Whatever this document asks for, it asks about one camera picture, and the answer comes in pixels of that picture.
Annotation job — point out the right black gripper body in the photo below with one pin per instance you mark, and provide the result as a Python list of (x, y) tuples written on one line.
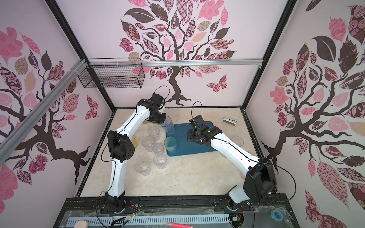
[(195, 125)]

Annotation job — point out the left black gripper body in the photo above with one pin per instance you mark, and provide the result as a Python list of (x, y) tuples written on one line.
[(157, 117)]

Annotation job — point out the tall frosted blue cup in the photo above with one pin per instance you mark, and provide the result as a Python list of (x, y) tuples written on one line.
[(168, 125)]

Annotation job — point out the teal dotted plastic cup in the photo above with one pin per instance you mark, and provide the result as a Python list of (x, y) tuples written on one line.
[(170, 144)]

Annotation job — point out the clear faceted glass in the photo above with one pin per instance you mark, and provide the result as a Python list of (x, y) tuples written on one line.
[(160, 160), (148, 143), (154, 132)]

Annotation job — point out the yellow transparent cup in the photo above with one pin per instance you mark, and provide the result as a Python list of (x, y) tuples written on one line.
[(134, 142)]

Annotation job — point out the clear glass near right arm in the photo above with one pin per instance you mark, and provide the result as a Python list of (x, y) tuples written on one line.
[(237, 140)]

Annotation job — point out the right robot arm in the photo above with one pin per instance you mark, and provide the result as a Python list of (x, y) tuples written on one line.
[(259, 173)]

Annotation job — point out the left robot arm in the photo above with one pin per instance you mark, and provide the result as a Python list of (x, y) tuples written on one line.
[(121, 148)]

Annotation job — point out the small white black device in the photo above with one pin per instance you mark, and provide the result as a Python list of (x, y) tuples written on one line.
[(230, 121)]

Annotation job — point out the clear dotted glass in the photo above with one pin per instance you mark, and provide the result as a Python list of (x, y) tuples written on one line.
[(158, 148)]

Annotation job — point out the clear ribbed short glass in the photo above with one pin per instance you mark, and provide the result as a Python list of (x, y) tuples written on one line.
[(143, 167)]

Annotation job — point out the pink pen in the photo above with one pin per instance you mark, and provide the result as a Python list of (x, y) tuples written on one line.
[(175, 225)]

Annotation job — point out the blue tape roll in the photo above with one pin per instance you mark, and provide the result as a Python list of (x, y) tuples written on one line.
[(276, 215)]

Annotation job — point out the beige round sponge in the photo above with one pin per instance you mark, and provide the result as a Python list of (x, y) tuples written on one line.
[(81, 224)]

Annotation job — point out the aluminium rail back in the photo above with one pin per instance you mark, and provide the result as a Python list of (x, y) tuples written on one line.
[(176, 63)]

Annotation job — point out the aluminium rail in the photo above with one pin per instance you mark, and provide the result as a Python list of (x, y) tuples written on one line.
[(9, 145), (176, 63)]

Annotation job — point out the black wire basket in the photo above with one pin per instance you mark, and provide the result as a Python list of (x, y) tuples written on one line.
[(113, 73)]

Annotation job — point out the white slotted cable duct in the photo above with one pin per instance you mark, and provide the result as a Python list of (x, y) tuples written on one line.
[(150, 221)]

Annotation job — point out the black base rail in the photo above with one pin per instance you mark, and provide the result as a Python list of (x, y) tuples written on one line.
[(129, 204)]

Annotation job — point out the aluminium rail left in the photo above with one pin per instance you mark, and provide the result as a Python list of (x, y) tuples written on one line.
[(9, 145)]

